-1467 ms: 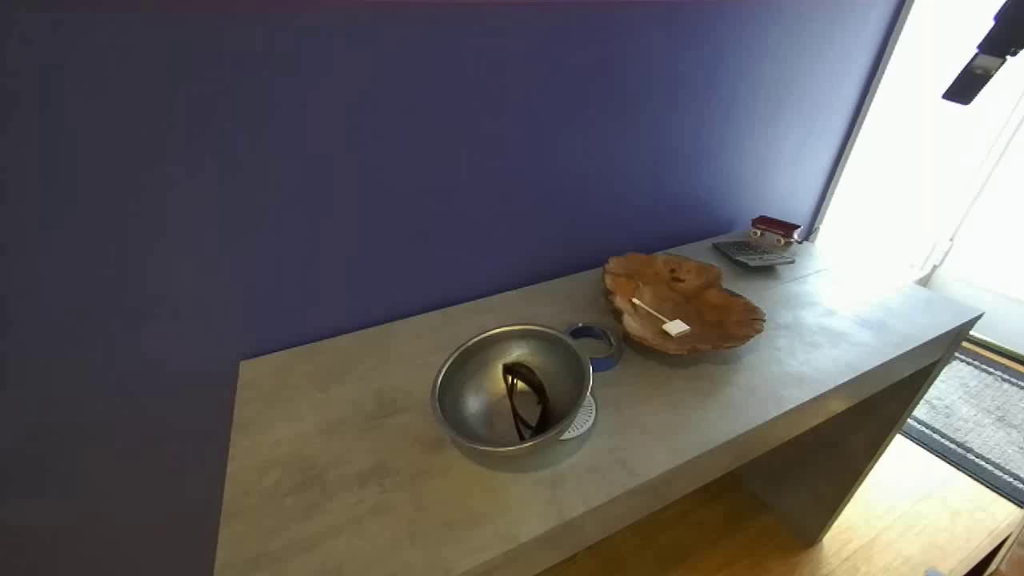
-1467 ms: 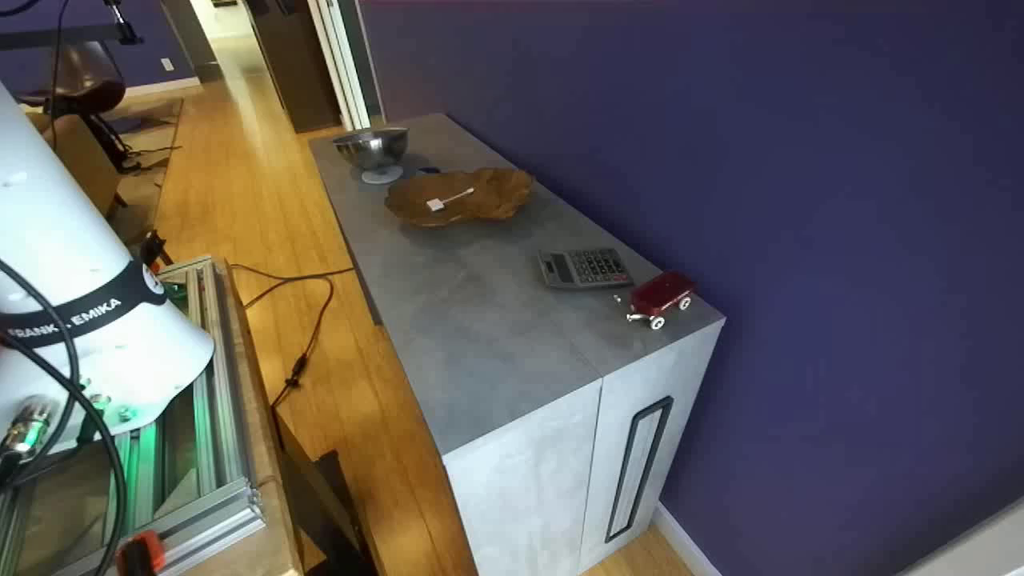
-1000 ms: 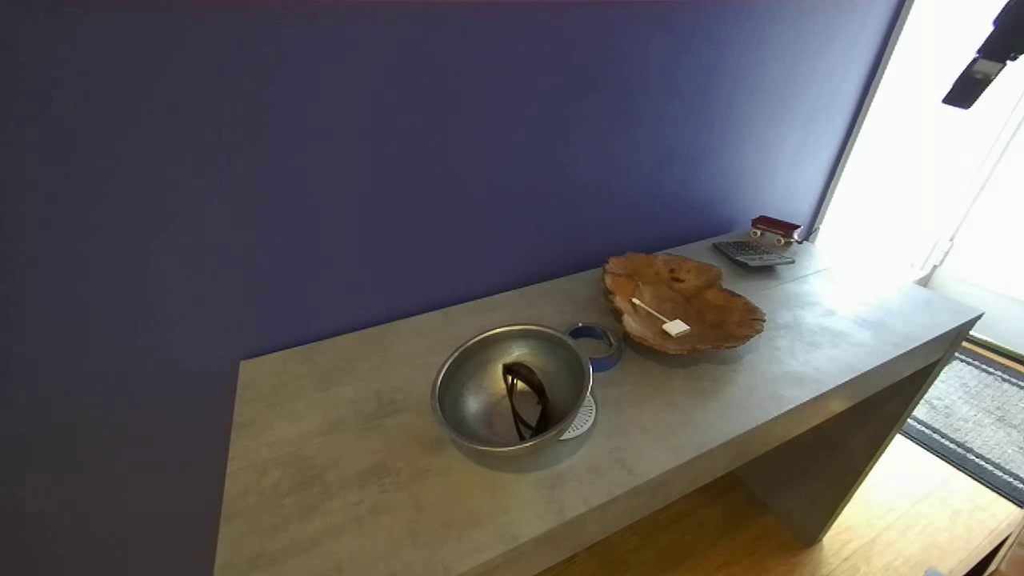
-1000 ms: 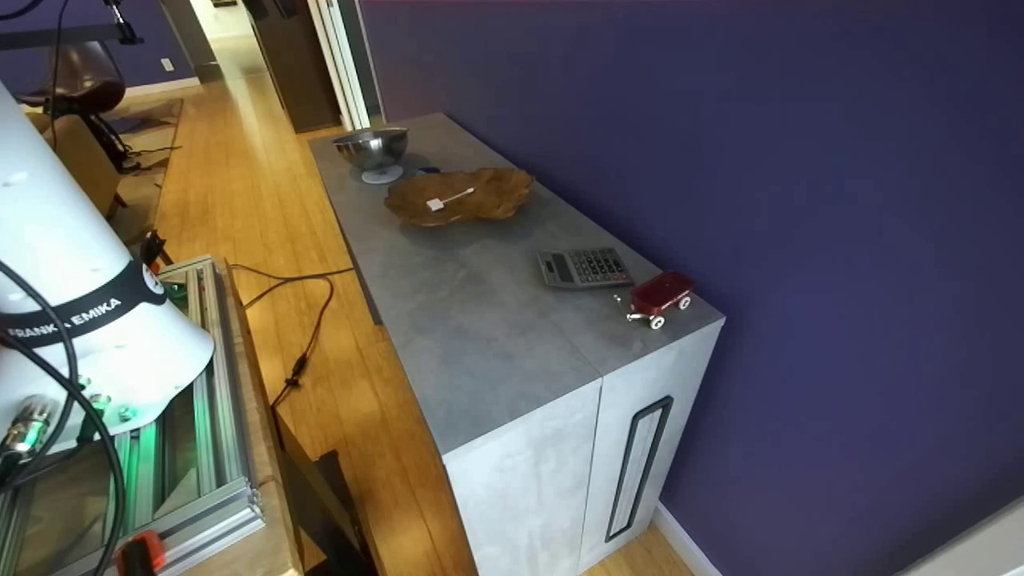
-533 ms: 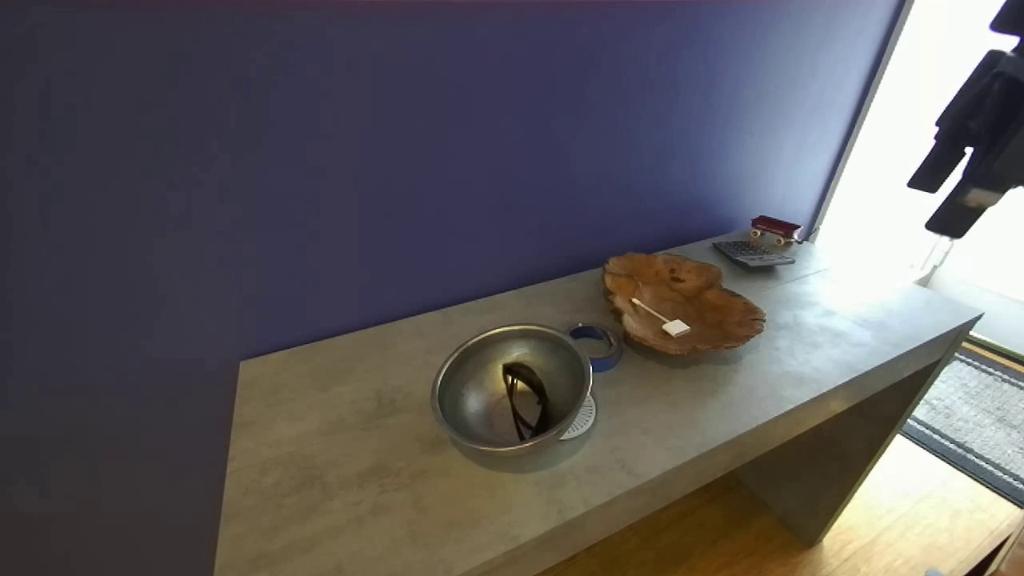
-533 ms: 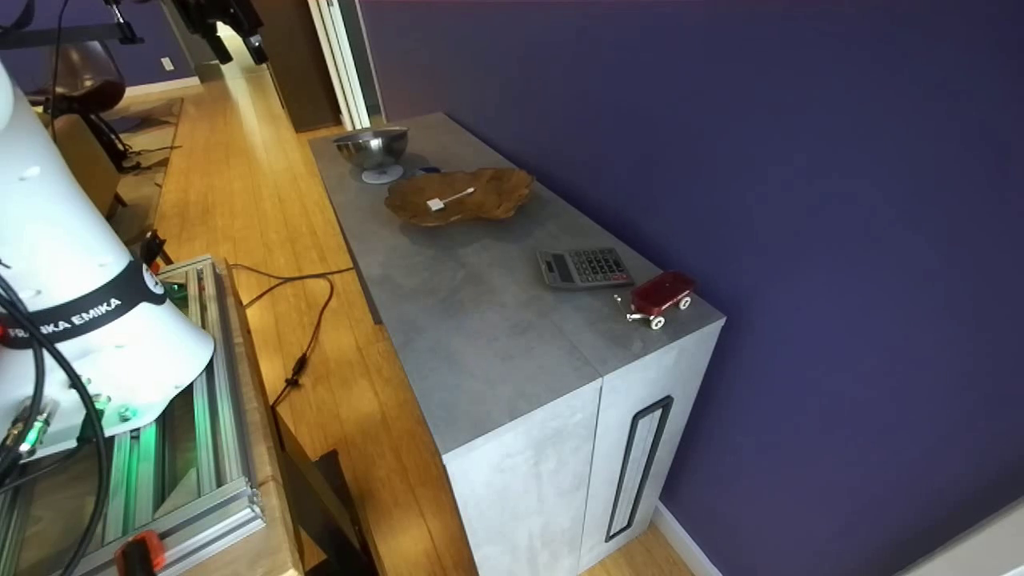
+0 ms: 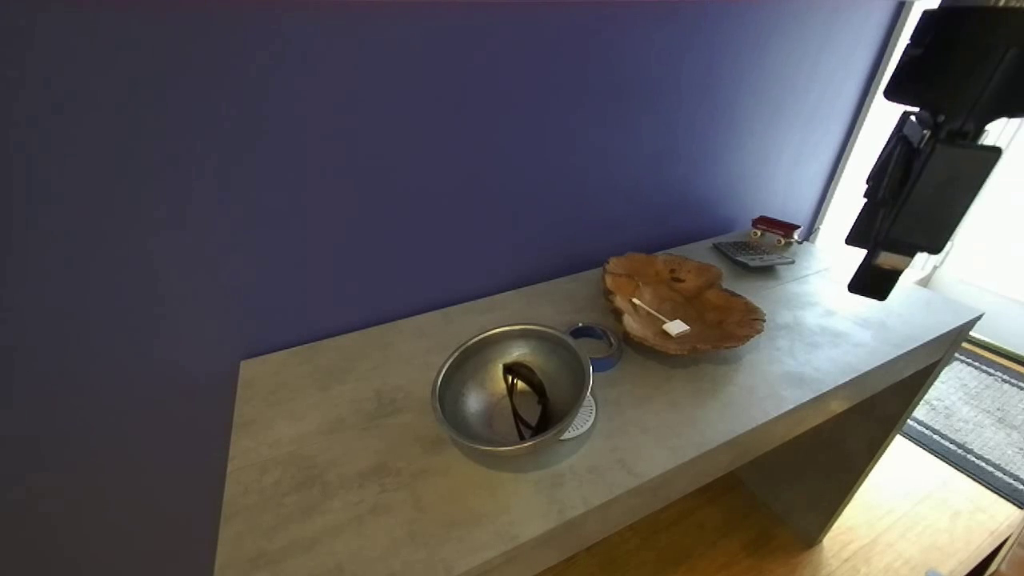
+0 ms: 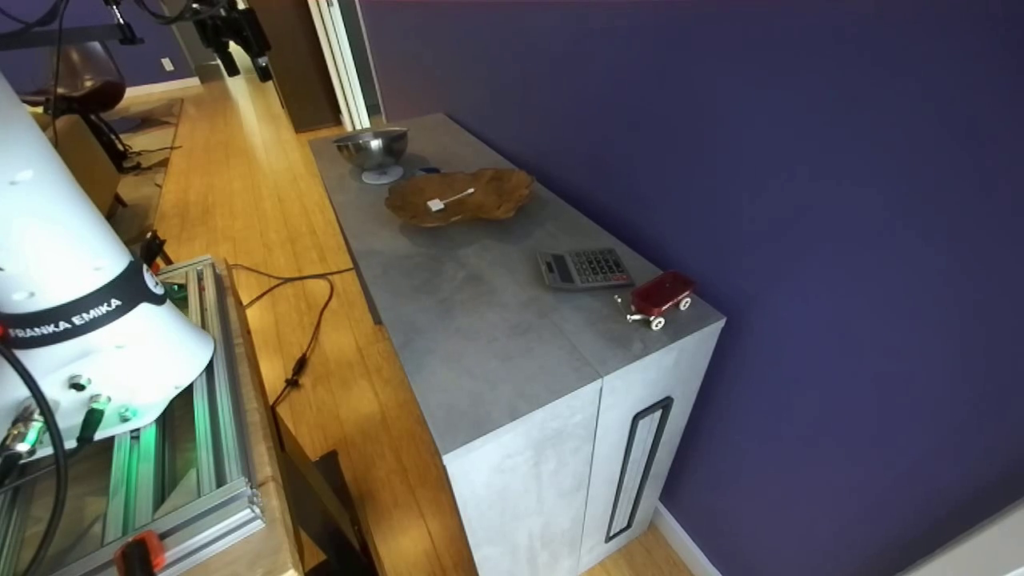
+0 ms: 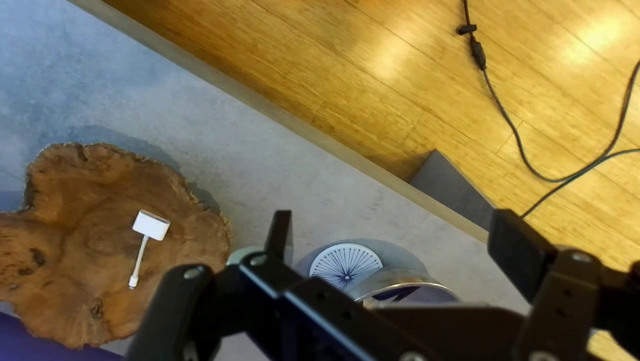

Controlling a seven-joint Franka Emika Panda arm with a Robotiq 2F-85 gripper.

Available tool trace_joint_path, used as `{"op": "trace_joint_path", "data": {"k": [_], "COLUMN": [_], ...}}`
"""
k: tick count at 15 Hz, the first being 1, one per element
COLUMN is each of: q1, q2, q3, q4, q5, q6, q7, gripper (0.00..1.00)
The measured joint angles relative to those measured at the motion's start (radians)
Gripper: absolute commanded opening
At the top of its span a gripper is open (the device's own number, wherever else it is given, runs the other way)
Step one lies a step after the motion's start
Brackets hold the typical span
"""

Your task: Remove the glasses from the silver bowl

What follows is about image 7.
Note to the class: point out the silver metal bowl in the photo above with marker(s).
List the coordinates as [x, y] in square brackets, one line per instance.
[469, 400]

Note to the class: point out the grey concrete console table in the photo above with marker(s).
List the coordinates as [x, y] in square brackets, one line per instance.
[354, 458]

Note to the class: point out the black glasses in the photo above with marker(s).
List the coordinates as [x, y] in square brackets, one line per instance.
[511, 381]

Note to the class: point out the small grey tray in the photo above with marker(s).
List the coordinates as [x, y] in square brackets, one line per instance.
[746, 257]

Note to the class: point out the brown wooden dish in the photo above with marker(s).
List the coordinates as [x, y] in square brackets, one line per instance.
[661, 286]

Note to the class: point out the small red box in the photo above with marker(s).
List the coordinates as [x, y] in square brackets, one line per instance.
[775, 225]

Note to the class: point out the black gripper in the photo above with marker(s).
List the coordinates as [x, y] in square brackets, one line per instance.
[962, 67]

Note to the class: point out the grey door mat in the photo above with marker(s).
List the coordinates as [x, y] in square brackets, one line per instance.
[971, 419]

